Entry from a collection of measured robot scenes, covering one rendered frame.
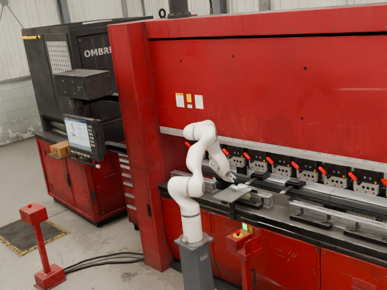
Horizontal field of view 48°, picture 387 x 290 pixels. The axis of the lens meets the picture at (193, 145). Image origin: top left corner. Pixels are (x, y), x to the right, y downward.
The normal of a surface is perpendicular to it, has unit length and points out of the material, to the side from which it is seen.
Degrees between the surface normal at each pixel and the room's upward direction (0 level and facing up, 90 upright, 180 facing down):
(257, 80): 90
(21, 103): 90
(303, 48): 90
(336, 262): 90
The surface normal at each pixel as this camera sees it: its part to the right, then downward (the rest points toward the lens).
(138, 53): 0.74, 0.14
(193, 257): -0.06, 0.32
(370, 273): -0.67, 0.30
